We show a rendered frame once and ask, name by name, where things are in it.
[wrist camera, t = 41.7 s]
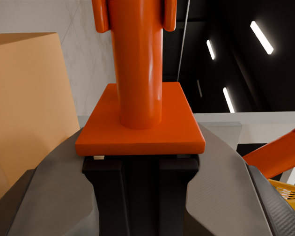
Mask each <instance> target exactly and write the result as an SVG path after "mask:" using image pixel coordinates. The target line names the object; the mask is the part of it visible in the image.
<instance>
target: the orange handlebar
mask: <svg viewBox="0 0 295 236"><path fill-rule="evenodd" d="M91 1H92V8H93V14H94V21H95V28H96V31H97V32H98V33H105V32H107V31H109V30H111V41H112V49H113V58H114V67H115V76H116V84H117V93H118V105H119V113H120V122H121V123H122V125H123V126H125V127H127V128H129V129H134V130H146V129H151V128H153V127H155V126H157V125H159V123H160V122H161V121H162V38H163V28H164V29H165V30H166V31H174V30H175V27H176V12H177V0H91Z"/></svg>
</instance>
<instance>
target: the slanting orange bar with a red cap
mask: <svg viewBox="0 0 295 236"><path fill-rule="evenodd" d="M242 158H243V159H244V160H245V161H246V162H247V164H248V165H253V166H256V167H257V168H258V169H259V171H260V172H261V173H262V174H263V175H264V176H265V177H266V179H267V180H268V179H270V178H272V177H274V176H276V175H278V174H281V173H283V172H285V171H287V170H289V169H291V168H294V167H295V128H294V129H293V130H292V131H290V132H288V133H287V134H285V135H283V136H281V137H279V138H277V139H275V140H273V141H271V142H269V143H268V144H266V145H264V146H262V147H260V148H258V149H256V150H254V151H252V152H250V153H249V154H247V155H245V156H243V157H242Z"/></svg>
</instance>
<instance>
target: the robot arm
mask: <svg viewBox="0 0 295 236"><path fill-rule="evenodd" d="M197 123H198V122H197ZM198 125H199V128H200V130H201V132H202V135H203V137H204V139H205V142H206V145H205V150H204V153H202V154H191V158H195V159H196V161H197V164H198V167H199V171H198V172H197V173H196V175H195V176H194V178H193V179H192V180H191V181H189V183H188V184H187V191H186V199H185V207H184V222H183V235H184V236H295V210H294V209H293V208H292V207H291V206H290V205H289V203H288V202H287V201H286V200H285V199H284V198H283V197H282V196H281V194H280V193H279V192H278V191H277V190H276V189H275V188H274V186H273V185H272V184H271V183H270V182H269V181H268V180H267V179H266V177H265V176H264V175H263V174H262V173H261V172H260V171H259V169H258V168H257V167H256V166H253V165H248V164H247V162H246V161H245V160H244V159H243V158H242V157H241V156H240V155H239V154H238V153H237V152H236V151H235V150H234V149H233V148H232V147H231V146H230V145H229V144H227V143H226V142H225V141H223V140H222V139H221V138H219V137H218V136H217V135H215V134H214V133H212V132H211V131H210V130H208V129H207V128H205V127H204V126H203V125H201V124H200V123H198ZM83 128H84V127H83ZM83 128H82V129H80V130H79V131H77V132H76V133H75V134H73V135H72V136H70V137H69V138H68V139H66V140H65V141H64V142H62V143H61V144H59V145H58V146H57V147H56V148H54V149H53V150H52V151H51V152H50V153H49V154H48V155H47V156H46V157H45V158H44V159H43V160H42V161H41V162H40V163H39V164H38V166H37V167H36V168H35V169H31V170H27V171H26V172H25V173H24V174H23V175H22V176H21V177H20V178H19V179H18V180H17V181H16V183H15V184H14V185H13V186H12V187H11V188H10V189H9V190H8V191H7V192H6V193H5V194H4V195H3V197H2V198H1V199H0V236H99V211H98V206H97V202H96V197H95V192H94V188H93V185H92V184H91V183H90V182H89V181H88V179H87V178H86V177H85V175H84V174H82V168H83V166H84V163H85V162H86V161H87V160H94V157H93V156H79V155H77V152H76V148H75V143H76V141H77V139H78V137H79V135H80V134H81V132H82V130H83Z"/></svg>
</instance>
